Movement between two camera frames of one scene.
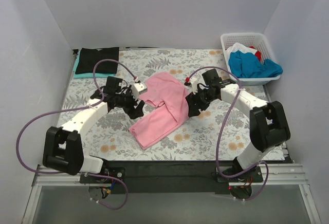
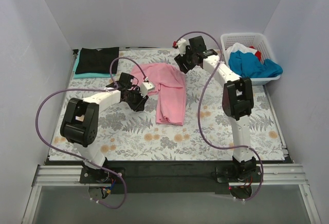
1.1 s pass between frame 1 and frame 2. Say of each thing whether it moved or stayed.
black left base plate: stayed
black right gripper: moved
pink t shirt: moved
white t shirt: stayed
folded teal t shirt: stayed
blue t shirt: stayed
